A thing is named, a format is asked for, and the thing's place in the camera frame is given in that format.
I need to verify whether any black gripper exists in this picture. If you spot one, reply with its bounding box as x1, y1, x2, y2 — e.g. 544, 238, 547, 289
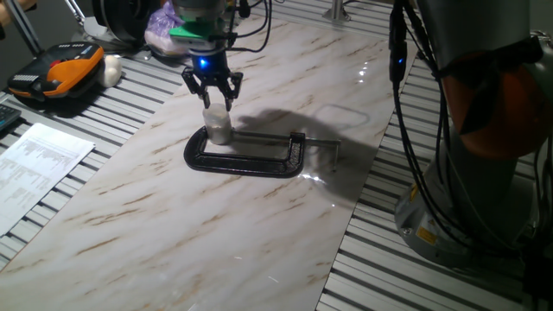
181, 45, 245, 112

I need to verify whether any small white plastic jar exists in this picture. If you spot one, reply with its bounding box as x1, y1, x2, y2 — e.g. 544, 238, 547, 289
204, 121, 233, 146

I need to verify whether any purple plastic bag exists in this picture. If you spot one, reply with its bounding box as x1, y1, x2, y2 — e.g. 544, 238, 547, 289
144, 0, 191, 57

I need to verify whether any black metal C-clamp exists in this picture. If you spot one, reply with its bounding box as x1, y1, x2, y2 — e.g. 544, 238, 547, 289
183, 124, 342, 180

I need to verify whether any black round spool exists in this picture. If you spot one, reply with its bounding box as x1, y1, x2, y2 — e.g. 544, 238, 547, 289
92, 0, 162, 47

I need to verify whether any orange and black teach pendant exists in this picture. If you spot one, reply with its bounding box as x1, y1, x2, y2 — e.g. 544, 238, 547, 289
7, 41, 105, 102

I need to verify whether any thin metal stand leg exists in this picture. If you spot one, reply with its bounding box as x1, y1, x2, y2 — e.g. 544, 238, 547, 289
63, 0, 94, 41

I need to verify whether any marble pattern board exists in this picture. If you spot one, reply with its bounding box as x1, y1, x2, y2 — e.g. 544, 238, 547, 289
0, 15, 401, 311

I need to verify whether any printed white paper sheet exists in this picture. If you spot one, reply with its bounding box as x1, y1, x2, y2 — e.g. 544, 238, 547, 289
0, 123, 96, 238

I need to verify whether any slanted aluminium strut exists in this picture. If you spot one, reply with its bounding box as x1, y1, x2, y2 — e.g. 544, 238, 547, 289
3, 0, 45, 56

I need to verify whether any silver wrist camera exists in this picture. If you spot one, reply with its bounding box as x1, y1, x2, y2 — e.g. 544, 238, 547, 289
173, 35, 218, 47

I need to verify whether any tall aluminium post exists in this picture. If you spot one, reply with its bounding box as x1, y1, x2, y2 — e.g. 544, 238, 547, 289
322, 0, 353, 22

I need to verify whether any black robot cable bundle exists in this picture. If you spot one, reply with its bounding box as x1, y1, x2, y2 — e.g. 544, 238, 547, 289
386, 0, 519, 257

